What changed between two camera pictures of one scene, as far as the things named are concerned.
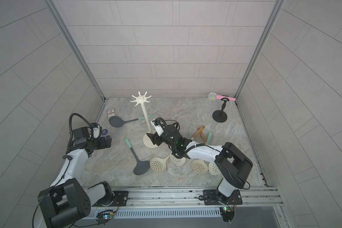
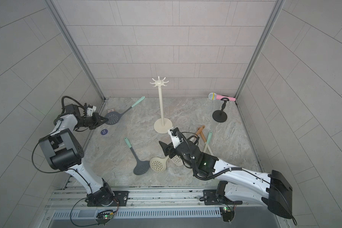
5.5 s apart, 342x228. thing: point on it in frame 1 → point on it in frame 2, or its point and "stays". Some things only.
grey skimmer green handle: (144, 118) → (115, 117)
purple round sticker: (104, 132) stays
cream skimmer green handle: (210, 135) stays
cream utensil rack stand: (141, 100) → (163, 125)
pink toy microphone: (213, 96) stays
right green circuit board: (228, 213) stays
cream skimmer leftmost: (158, 164) stays
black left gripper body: (99, 143) → (90, 122)
